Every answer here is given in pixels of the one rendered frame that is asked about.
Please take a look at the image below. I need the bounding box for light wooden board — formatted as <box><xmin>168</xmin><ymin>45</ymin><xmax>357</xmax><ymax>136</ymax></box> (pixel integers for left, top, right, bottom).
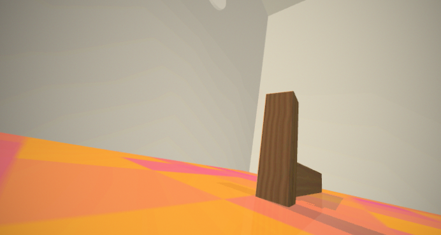
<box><xmin>296</xmin><ymin>162</ymin><xmax>322</xmax><ymax>197</ymax></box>

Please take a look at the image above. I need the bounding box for brown wooden post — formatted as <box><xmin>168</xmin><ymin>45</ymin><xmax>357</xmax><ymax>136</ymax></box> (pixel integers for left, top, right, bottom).
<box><xmin>255</xmin><ymin>91</ymin><xmax>298</xmax><ymax>207</ymax></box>

